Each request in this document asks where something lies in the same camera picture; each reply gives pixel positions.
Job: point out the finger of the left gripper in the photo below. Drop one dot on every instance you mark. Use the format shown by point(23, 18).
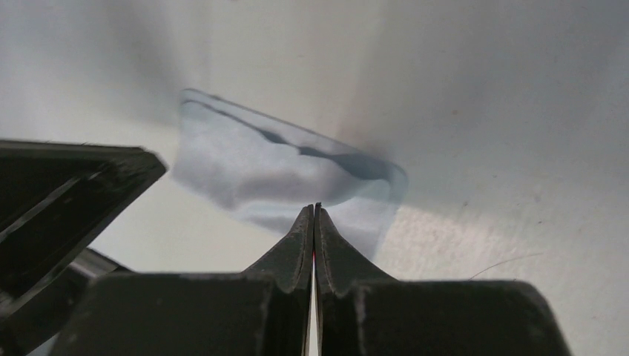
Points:
point(55, 200)

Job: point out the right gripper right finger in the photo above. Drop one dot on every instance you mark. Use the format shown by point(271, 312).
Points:
point(362, 310)

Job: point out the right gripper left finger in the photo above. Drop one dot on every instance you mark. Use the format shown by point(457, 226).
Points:
point(263, 310)

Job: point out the blue cleaning cloth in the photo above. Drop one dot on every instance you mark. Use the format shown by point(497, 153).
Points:
point(263, 170)

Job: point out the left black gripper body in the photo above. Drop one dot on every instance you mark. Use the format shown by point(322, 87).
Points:
point(30, 323)

